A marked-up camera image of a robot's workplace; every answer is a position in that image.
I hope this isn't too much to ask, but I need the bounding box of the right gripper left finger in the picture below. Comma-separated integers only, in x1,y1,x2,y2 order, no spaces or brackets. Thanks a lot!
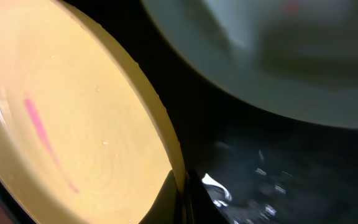
139,170,179,224

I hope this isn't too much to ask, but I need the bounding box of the yellow plate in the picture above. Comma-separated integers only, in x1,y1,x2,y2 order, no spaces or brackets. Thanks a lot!
0,0,186,224

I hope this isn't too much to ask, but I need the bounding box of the pale green plate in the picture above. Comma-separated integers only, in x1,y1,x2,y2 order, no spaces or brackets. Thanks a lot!
142,0,358,129

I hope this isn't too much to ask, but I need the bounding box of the black round tray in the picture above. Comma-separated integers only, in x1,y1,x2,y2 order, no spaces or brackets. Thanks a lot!
0,1,358,223

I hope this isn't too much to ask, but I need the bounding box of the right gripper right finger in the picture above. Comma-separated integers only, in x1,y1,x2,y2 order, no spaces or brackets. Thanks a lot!
185,170,228,224

